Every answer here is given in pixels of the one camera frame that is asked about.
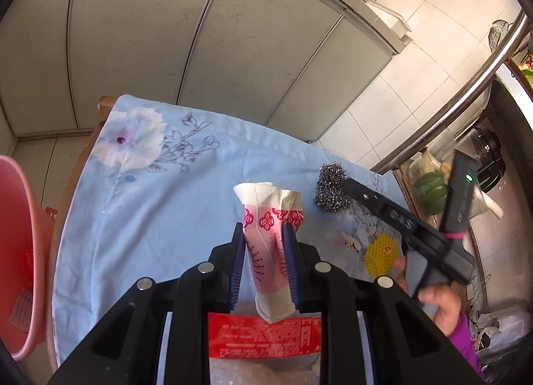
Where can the translucent plastic bag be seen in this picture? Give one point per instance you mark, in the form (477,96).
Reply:
(508,331)

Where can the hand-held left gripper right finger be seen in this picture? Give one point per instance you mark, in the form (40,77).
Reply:
(290,268)

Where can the white pink patterned paper wrapper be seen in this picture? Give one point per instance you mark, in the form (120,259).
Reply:
(266,243)

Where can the clear plastic wrapper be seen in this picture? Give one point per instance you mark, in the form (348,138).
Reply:
(262,372)

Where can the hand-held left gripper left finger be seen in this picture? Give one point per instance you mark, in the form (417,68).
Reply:
(239,260)

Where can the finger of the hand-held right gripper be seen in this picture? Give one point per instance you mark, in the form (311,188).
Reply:
(374,201)

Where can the small yellow foam net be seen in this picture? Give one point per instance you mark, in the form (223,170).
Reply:
(381,253)

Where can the white leek stalk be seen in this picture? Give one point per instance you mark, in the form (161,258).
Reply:
(494,206)

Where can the white rectangular container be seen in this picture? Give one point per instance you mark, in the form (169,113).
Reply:
(391,18)

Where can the steel wool scrubber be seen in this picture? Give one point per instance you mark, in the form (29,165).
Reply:
(329,189)

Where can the clear plastic container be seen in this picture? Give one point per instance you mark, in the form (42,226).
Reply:
(427,160)

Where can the metal shelf rack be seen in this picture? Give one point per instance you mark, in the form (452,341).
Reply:
(458,93)

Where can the red snack packet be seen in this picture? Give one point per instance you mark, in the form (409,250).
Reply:
(258,335)

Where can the person's right hand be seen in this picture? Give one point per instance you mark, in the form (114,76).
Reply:
(441,306)

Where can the person's right forearm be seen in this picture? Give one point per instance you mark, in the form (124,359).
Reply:
(466,347)

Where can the light blue floral cloth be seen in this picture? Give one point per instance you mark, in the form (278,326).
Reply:
(166,201)

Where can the metal strainer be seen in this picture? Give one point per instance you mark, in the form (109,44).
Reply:
(498,35)

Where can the grey kitchen cabinet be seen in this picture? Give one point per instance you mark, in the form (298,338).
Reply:
(166,35)

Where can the pink plastic bucket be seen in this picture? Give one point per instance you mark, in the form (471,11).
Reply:
(16,218)

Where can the black blender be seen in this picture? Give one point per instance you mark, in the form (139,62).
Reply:
(489,151)

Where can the green squash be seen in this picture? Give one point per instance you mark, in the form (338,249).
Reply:
(431,193)

